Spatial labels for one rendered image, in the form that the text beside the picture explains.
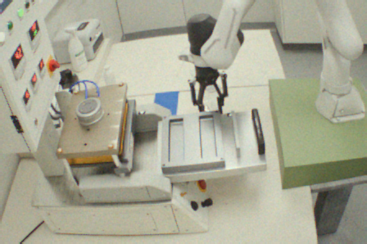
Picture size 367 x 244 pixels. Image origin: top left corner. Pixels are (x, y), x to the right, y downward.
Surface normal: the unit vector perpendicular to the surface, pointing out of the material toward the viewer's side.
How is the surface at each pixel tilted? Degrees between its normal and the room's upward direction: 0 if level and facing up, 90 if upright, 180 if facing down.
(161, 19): 90
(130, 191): 90
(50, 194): 0
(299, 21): 90
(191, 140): 0
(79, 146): 0
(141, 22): 90
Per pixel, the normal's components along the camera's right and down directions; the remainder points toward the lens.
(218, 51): -0.31, 0.42
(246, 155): -0.14, -0.74
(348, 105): 0.07, 0.66
